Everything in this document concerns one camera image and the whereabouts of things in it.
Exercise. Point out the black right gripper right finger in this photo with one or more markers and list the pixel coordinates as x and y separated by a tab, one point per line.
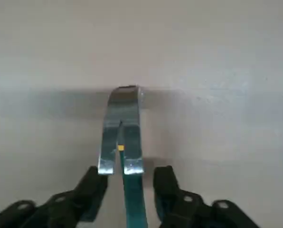
172	192

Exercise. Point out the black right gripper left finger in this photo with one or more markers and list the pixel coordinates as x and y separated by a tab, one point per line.
84	197

